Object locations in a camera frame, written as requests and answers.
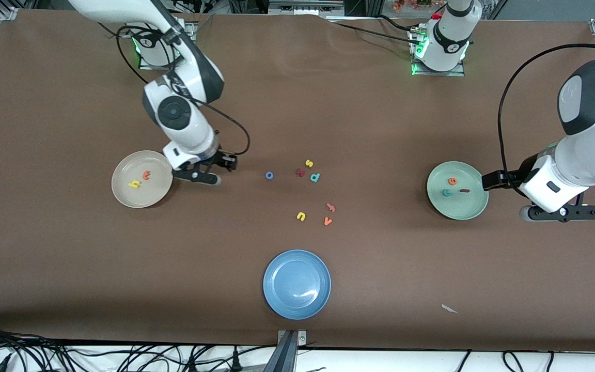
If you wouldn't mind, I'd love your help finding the green round plate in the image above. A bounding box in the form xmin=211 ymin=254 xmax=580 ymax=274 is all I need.
xmin=426 ymin=161 xmax=490 ymax=221

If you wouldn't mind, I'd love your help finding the beige round plate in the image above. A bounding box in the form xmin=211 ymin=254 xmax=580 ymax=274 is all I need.
xmin=111 ymin=150 xmax=174 ymax=209

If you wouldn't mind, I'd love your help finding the blue round plate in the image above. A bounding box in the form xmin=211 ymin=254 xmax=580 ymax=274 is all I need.
xmin=262 ymin=249 xmax=332 ymax=320

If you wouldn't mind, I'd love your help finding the brown table cover sheet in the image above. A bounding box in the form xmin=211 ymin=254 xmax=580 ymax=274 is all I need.
xmin=0 ymin=9 xmax=595 ymax=353

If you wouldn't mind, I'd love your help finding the grey metal device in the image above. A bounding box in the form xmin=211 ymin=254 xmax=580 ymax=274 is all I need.
xmin=268 ymin=0 xmax=346 ymax=16

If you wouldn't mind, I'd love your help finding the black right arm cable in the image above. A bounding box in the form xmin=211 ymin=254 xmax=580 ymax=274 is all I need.
xmin=96 ymin=21 xmax=251 ymax=156

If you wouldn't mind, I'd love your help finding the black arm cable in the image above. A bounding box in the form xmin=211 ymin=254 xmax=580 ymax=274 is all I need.
xmin=96 ymin=21 xmax=251 ymax=156
xmin=498 ymin=43 xmax=595 ymax=197

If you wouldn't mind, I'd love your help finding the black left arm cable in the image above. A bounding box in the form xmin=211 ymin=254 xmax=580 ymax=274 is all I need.
xmin=498 ymin=43 xmax=595 ymax=197

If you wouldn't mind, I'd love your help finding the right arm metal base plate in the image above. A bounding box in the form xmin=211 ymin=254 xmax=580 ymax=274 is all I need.
xmin=138 ymin=21 xmax=195 ymax=71

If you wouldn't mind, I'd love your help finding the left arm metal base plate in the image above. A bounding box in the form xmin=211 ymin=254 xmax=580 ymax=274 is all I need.
xmin=411 ymin=28 xmax=466 ymax=78

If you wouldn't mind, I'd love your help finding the black base power cable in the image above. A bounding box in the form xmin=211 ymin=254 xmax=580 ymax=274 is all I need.
xmin=327 ymin=20 xmax=423 ymax=44

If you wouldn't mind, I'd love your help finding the grey metal camera bracket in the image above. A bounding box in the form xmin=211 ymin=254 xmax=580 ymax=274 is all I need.
xmin=264 ymin=330 xmax=307 ymax=372

